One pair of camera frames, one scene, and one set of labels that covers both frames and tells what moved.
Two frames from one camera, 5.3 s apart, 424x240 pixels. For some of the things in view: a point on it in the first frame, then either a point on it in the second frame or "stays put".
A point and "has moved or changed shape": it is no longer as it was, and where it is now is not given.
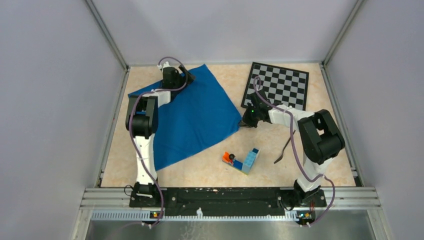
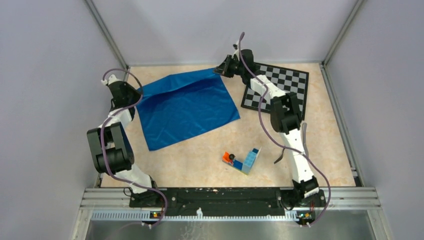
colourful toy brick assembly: (246, 164) stays put
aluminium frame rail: (336, 198) stays put
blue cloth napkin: (197, 115) has moved or changed shape
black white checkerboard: (283, 86) stays put
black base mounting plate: (225, 202) stays put
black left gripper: (187, 78) to (138, 95)
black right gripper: (245, 120) to (223, 69)
